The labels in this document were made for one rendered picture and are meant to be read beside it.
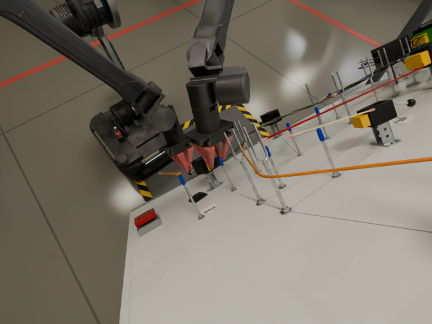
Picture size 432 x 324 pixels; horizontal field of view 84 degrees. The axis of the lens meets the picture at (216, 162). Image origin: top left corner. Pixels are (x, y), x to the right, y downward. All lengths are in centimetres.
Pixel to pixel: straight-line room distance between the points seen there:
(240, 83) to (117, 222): 155
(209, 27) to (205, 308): 50
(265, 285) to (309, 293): 5
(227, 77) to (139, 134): 142
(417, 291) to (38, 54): 345
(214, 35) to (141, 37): 271
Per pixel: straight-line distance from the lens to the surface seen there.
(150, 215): 59
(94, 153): 222
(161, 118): 61
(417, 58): 77
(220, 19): 58
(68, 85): 290
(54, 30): 58
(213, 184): 66
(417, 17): 128
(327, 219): 33
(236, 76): 49
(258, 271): 29
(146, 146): 180
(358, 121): 49
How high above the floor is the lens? 167
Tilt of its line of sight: 60 degrees down
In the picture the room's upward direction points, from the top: straight up
